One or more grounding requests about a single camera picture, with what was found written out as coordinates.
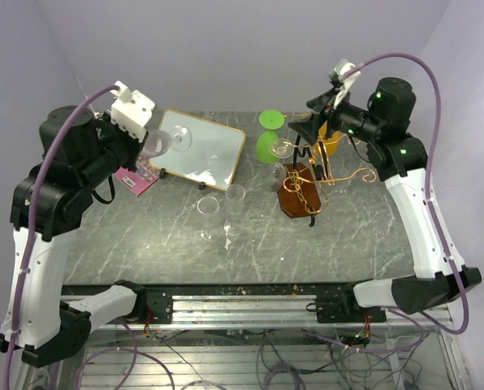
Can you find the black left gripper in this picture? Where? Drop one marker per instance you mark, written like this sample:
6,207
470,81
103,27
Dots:
136,144

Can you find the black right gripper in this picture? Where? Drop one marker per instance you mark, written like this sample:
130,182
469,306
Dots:
308,129

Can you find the orange plastic wine glass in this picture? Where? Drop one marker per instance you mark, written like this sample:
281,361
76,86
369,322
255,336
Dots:
332,142

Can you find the green plastic wine glass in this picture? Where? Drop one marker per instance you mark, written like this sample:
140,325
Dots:
270,120

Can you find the clear wine glass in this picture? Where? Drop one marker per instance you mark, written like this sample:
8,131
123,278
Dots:
280,149
160,142
208,208

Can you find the clear wine glass front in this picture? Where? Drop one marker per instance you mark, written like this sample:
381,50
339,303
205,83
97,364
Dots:
160,142

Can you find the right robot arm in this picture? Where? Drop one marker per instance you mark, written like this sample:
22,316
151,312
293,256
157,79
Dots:
401,161

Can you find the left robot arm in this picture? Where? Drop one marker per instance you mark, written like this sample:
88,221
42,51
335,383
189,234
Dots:
82,151

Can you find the clear tall flute glass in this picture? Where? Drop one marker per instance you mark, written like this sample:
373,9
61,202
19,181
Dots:
234,203

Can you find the pink sticker book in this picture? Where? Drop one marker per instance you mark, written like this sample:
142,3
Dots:
140,180

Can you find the gold framed whiteboard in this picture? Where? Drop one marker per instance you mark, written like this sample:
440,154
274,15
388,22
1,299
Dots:
200,150

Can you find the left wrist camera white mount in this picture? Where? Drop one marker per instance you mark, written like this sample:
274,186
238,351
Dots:
131,111

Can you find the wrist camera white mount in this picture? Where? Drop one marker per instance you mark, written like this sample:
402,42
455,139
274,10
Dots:
342,77
131,111

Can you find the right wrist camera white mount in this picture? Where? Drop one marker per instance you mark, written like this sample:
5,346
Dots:
342,77

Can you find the gold wire wine glass rack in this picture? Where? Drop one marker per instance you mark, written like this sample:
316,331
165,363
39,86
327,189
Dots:
309,171

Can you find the aluminium mounting rail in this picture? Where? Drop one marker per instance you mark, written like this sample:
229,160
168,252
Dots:
233,312

